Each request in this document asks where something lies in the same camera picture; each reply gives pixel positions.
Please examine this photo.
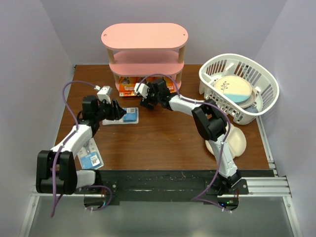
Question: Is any blue razor blister pack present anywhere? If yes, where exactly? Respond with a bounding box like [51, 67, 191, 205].
[78, 138, 104, 169]
[102, 107, 139, 125]

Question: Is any white plastic laundry basket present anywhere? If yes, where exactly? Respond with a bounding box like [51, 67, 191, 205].
[199, 53, 279, 125]

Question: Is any cream and blue floral plate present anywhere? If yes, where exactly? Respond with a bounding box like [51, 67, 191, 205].
[214, 76, 252, 103]

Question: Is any aluminium frame rail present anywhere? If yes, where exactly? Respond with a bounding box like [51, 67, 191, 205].
[21, 115, 299, 237]

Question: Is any orange razor box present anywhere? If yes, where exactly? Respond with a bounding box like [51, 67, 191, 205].
[119, 77, 140, 97]
[164, 77, 176, 93]
[137, 77, 155, 84]

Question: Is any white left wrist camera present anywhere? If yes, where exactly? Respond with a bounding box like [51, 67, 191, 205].
[94, 85, 113, 104]

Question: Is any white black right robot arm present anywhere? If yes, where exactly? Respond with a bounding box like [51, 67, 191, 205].
[134, 79, 241, 194]

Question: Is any pink three-tier wooden shelf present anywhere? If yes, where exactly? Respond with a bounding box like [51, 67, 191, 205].
[101, 23, 188, 92]

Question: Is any cream divided plate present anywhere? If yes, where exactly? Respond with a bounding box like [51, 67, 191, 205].
[205, 124, 247, 158]

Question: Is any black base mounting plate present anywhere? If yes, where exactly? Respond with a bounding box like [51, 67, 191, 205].
[74, 169, 275, 210]

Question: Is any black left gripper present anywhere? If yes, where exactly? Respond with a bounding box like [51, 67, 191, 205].
[94, 98, 126, 121]

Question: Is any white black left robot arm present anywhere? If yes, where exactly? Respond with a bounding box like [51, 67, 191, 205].
[36, 95, 126, 195]

